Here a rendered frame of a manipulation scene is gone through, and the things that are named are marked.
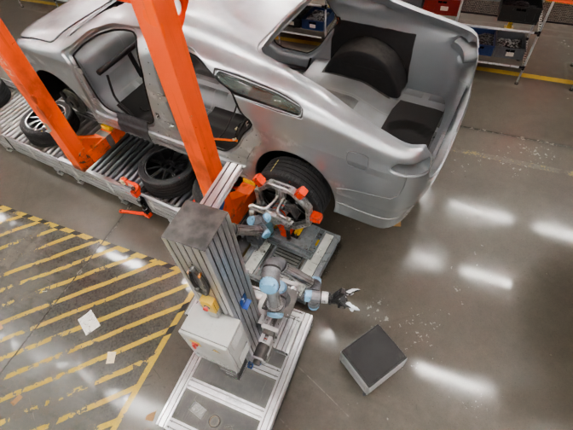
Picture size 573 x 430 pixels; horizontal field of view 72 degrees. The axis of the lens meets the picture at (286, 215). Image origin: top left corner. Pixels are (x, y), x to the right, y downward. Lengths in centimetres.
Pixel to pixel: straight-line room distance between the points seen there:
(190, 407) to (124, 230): 221
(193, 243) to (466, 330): 281
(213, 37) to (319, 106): 103
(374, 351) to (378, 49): 286
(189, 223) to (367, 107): 267
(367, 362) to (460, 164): 280
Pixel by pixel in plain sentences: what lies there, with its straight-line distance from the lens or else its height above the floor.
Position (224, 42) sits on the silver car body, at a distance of 337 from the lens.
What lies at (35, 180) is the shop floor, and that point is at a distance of 606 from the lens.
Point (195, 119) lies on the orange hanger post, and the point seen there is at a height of 189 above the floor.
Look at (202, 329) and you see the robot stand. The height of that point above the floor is 123.
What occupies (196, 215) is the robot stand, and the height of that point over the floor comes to 203.
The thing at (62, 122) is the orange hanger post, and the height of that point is 114.
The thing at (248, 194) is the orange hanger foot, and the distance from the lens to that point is 384.
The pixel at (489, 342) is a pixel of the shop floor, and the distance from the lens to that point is 409.
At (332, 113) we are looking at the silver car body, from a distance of 292.
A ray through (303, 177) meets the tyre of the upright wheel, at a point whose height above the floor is 115.
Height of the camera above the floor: 360
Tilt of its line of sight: 53 degrees down
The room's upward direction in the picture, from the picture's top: 7 degrees counter-clockwise
